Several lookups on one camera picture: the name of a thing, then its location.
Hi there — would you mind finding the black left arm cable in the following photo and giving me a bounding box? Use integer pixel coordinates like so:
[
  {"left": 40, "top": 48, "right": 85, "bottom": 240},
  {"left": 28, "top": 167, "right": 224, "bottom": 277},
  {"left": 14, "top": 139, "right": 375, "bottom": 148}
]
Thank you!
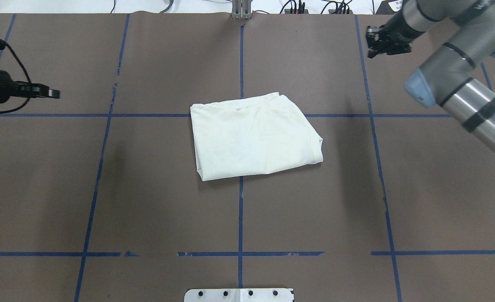
[{"left": 0, "top": 40, "right": 34, "bottom": 115}]

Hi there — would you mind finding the black box with white label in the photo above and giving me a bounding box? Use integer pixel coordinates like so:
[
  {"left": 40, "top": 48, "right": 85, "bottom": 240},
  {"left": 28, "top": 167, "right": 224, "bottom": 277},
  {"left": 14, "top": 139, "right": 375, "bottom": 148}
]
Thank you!
[{"left": 375, "top": 0, "right": 407, "bottom": 15}]

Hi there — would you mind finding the grey aluminium frame post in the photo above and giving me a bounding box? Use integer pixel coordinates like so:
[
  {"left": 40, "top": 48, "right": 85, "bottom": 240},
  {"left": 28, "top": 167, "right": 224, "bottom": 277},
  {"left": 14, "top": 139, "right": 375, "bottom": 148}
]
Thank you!
[{"left": 230, "top": 0, "right": 253, "bottom": 20}]

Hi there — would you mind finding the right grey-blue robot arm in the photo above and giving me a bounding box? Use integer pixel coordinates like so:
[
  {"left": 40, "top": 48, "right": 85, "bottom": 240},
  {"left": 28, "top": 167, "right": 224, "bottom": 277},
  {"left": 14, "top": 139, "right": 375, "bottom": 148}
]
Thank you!
[{"left": 365, "top": 0, "right": 495, "bottom": 153}]

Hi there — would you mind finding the cream long-sleeve cat shirt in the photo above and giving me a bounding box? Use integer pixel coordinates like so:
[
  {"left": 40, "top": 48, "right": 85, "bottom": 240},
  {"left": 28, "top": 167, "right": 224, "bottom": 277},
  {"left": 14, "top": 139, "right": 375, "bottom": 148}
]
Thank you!
[{"left": 190, "top": 92, "right": 323, "bottom": 181}]

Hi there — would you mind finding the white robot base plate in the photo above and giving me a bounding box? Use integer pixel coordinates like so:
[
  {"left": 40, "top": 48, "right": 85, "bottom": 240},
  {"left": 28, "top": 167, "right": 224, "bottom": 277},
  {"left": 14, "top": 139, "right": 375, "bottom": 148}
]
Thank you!
[{"left": 184, "top": 287, "right": 295, "bottom": 302}]

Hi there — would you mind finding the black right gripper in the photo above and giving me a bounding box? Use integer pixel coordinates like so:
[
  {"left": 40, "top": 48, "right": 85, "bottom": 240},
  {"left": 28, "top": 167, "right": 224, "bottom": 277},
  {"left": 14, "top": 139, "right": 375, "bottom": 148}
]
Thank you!
[{"left": 366, "top": 20, "right": 412, "bottom": 59}]

